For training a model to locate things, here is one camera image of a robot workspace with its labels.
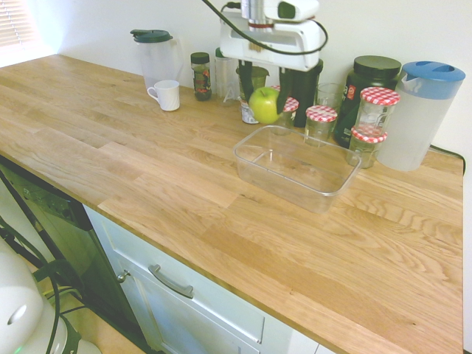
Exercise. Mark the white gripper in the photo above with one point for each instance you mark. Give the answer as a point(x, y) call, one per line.
point(269, 42)

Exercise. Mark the green apple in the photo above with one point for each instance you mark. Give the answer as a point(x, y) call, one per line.
point(264, 105)

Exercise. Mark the clear plastic rectangular container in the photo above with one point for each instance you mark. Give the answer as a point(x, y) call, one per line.
point(295, 173)

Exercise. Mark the green translucent cup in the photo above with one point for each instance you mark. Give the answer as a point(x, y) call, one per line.
point(260, 79)

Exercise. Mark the small labelled tin can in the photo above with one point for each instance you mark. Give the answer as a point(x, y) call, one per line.
point(247, 112)

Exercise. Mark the glass jar red checked lid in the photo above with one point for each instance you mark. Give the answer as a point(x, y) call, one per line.
point(365, 151)
point(320, 125)
point(378, 110)
point(290, 112)

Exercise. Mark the tall clear bottle green cap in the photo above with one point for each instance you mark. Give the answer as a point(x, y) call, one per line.
point(225, 81)

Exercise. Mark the spice jar with black lid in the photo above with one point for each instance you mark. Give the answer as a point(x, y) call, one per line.
point(201, 79)

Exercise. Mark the clear glass mug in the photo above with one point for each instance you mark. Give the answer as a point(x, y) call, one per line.
point(329, 96)

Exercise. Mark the white ribbed cup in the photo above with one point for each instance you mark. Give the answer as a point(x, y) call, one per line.
point(167, 96)

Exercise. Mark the dark green tub black lid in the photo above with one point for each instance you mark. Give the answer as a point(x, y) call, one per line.
point(368, 75)

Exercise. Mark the clear pitcher with green lid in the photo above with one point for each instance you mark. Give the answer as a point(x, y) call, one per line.
point(156, 59)

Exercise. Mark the white pitcher with blue lid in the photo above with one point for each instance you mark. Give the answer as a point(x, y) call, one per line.
point(416, 118)

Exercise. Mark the metal cabinet knob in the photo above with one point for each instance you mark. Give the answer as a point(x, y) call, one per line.
point(123, 276)

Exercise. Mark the black dishwasher front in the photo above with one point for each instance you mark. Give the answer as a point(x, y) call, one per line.
point(55, 221)

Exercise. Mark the window blind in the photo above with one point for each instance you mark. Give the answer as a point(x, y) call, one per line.
point(14, 22)

